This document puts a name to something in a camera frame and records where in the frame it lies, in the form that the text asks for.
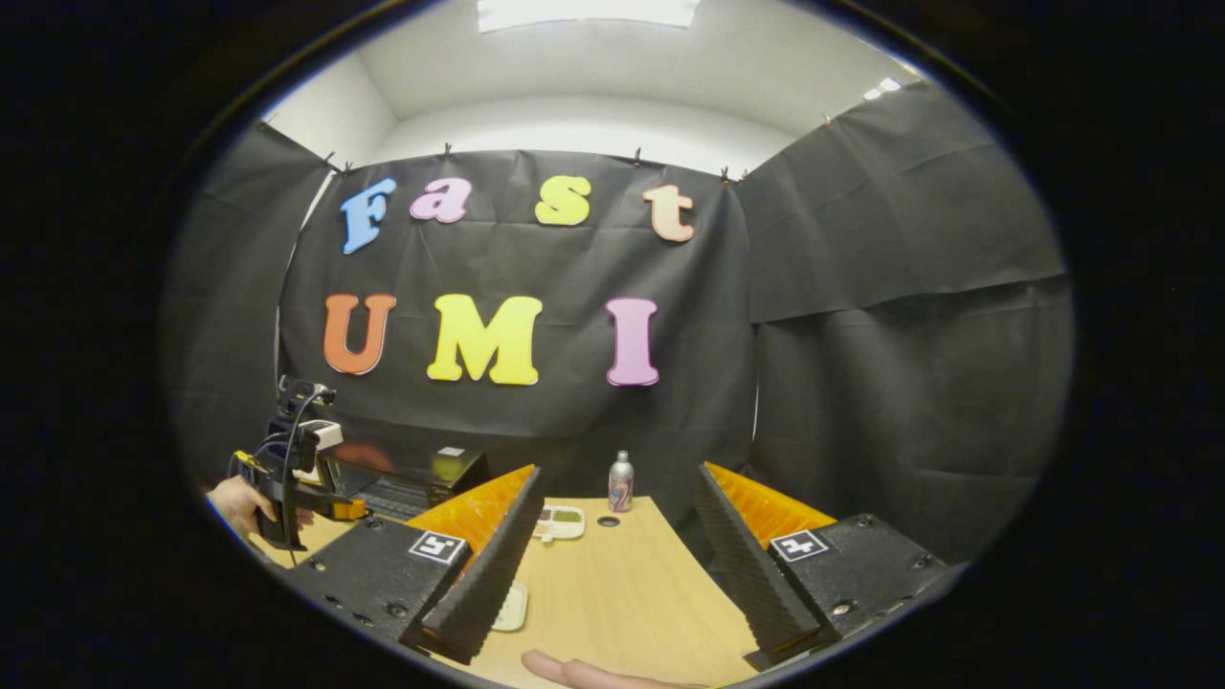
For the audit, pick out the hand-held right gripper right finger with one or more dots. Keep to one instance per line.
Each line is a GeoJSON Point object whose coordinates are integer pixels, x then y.
{"type": "Point", "coordinates": [746, 574]}

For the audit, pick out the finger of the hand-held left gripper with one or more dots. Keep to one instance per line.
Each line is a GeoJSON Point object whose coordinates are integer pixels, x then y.
{"type": "Point", "coordinates": [335, 507]}

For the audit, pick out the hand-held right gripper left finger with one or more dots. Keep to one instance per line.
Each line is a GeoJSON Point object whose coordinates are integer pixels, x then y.
{"type": "Point", "coordinates": [493, 574]}

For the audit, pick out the cream square plate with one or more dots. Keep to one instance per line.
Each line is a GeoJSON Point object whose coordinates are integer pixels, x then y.
{"type": "Point", "coordinates": [515, 608]}

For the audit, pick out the black electric oven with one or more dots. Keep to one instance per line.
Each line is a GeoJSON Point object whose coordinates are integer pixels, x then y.
{"type": "Point", "coordinates": [421, 474]}

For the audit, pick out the white divided plate with beans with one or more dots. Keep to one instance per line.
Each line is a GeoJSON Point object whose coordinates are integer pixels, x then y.
{"type": "Point", "coordinates": [565, 522]}

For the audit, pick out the silver patterned drink bottle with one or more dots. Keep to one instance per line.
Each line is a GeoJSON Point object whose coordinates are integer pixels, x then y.
{"type": "Point", "coordinates": [620, 488]}

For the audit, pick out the small ceiling light panel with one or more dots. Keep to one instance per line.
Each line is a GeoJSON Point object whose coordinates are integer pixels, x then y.
{"type": "Point", "coordinates": [882, 88]}

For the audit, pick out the large ceiling light panel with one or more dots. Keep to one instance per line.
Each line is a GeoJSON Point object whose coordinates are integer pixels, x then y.
{"type": "Point", "coordinates": [589, 11]}

